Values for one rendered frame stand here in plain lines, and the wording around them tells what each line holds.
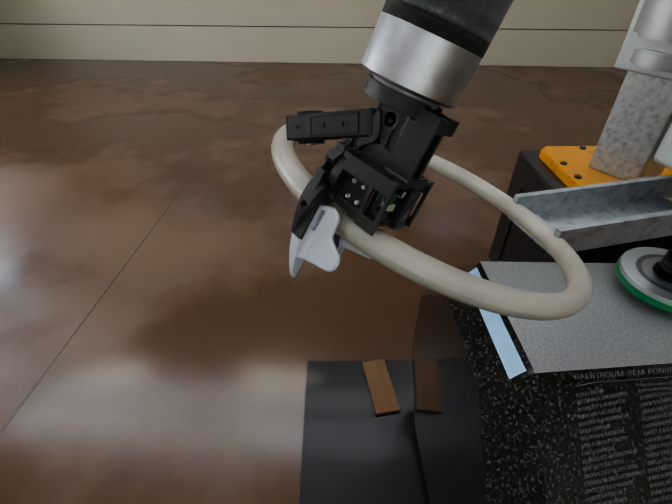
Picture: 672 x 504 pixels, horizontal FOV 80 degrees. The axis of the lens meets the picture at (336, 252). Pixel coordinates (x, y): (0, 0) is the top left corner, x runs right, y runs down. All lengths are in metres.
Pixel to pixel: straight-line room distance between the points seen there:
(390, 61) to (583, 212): 0.63
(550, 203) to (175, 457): 1.49
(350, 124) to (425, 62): 0.09
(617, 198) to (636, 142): 0.90
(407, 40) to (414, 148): 0.08
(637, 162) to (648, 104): 0.20
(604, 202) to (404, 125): 0.64
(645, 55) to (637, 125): 0.24
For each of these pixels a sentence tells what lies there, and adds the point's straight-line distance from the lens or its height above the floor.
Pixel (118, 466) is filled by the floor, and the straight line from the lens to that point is 1.83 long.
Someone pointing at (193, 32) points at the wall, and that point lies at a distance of 7.27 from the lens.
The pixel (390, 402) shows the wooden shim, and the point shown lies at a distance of 1.75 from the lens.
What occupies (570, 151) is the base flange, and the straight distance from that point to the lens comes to 2.07.
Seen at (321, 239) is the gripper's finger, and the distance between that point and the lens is 0.39.
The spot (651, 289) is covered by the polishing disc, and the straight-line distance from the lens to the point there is 1.12.
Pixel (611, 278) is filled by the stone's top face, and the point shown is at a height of 0.84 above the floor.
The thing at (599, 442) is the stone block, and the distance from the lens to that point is 0.99.
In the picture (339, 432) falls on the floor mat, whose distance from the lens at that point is 1.69.
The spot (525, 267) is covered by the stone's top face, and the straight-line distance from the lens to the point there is 1.14.
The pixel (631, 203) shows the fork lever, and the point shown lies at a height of 1.09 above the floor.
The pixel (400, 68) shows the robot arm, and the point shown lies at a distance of 0.34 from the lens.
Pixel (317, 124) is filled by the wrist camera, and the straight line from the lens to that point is 0.41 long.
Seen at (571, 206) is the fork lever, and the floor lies 1.10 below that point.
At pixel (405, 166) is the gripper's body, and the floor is 1.35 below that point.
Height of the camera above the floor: 1.50
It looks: 38 degrees down
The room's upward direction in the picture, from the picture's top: straight up
